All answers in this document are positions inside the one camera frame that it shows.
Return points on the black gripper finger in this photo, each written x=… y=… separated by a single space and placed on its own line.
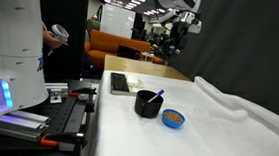
x=178 y=48
x=168 y=47

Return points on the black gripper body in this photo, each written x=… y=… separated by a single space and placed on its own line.
x=183 y=26

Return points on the white VR controller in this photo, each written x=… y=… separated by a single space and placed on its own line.
x=61 y=32

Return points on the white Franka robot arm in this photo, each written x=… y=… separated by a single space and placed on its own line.
x=11 y=44

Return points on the book with colourful cover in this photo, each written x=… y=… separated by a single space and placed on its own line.
x=120 y=83

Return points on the person's hand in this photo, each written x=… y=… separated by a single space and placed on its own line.
x=51 y=41

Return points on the dark sofa cushion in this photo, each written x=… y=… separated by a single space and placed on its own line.
x=128 y=52

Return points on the white board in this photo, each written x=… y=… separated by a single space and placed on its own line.
x=117 y=21

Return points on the orange sofa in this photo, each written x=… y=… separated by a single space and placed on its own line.
x=105 y=42

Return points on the black curtain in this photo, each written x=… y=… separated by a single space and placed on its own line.
x=249 y=46

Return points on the blue bowl of nuts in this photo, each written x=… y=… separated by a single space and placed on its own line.
x=172 y=123

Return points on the white table cloth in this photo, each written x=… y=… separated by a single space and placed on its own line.
x=208 y=143

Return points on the person in dark clothes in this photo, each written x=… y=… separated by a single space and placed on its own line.
x=67 y=62

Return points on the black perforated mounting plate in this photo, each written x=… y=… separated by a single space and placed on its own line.
x=63 y=115

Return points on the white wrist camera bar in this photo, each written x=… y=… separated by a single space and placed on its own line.
x=167 y=16

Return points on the small aluminium bracket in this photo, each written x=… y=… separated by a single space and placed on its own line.
x=56 y=93

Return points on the aluminium extrusion rail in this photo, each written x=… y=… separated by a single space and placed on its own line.
x=15 y=125

